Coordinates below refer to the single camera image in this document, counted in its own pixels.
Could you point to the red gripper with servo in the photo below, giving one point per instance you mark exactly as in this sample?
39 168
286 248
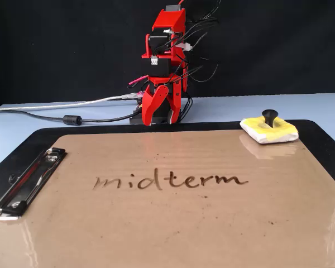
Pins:
159 80

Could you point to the yellow white sponge black knob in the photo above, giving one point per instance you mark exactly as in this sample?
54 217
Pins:
269 131

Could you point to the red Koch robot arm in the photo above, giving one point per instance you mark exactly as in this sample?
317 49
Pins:
170 21

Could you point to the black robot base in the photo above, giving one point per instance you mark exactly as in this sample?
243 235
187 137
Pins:
160 113

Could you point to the controller circuit board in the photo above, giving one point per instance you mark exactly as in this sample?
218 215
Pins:
139 95

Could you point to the brown clipboard board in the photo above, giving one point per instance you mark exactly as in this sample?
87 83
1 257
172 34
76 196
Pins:
167 217

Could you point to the black backdrop cloth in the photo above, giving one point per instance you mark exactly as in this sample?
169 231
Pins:
44 42

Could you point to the metal clipboard clip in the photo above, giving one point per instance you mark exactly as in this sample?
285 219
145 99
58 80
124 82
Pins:
30 181

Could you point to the black desk mat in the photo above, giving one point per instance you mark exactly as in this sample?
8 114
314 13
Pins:
324 145

